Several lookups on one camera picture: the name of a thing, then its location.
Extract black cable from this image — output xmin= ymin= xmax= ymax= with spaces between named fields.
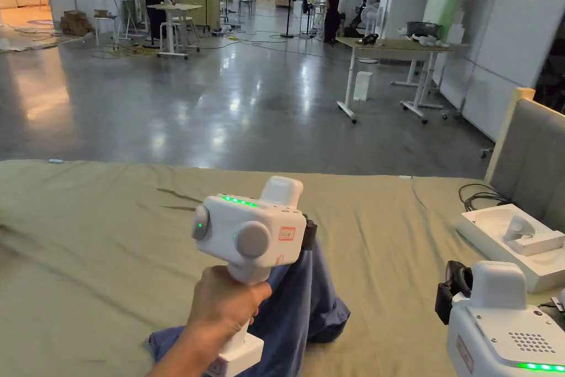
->
xmin=458 ymin=182 xmax=514 ymax=211

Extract small wooden table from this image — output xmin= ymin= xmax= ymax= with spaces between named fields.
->
xmin=147 ymin=3 xmax=204 ymax=60

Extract white stool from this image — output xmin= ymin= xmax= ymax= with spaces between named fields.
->
xmin=93 ymin=9 xmax=121 ymax=47

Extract person's left hand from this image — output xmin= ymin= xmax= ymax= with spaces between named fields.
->
xmin=187 ymin=264 xmax=273 ymax=352

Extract white standing fan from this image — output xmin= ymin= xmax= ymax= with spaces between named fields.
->
xmin=359 ymin=6 xmax=381 ymax=64

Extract person's left forearm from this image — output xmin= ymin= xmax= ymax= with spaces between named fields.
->
xmin=145 ymin=326 xmax=227 ymax=377

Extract white box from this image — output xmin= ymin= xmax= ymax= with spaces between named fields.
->
xmin=353 ymin=71 xmax=372 ymax=102

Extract bed with pale green sheet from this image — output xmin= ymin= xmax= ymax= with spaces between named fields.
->
xmin=0 ymin=159 xmax=565 ymax=377

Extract grey padded headboard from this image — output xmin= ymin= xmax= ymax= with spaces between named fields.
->
xmin=483 ymin=87 xmax=565 ymax=236

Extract white packaging tray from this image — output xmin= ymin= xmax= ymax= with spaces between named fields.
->
xmin=454 ymin=203 xmax=565 ymax=294

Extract stack of cartons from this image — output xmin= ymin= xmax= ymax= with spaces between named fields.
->
xmin=59 ymin=10 xmax=94 ymax=38

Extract white hand controller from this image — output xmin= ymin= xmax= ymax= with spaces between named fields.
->
xmin=503 ymin=215 xmax=538 ymax=242

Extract long wooden table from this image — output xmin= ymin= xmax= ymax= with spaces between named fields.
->
xmin=335 ymin=20 xmax=470 ymax=125

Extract dark blue garment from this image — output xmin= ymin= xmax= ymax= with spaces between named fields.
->
xmin=147 ymin=242 xmax=352 ymax=365

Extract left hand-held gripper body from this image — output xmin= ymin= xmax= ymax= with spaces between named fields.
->
xmin=190 ymin=176 xmax=318 ymax=367

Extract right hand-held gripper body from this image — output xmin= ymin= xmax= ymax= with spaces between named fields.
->
xmin=434 ymin=260 xmax=565 ymax=377

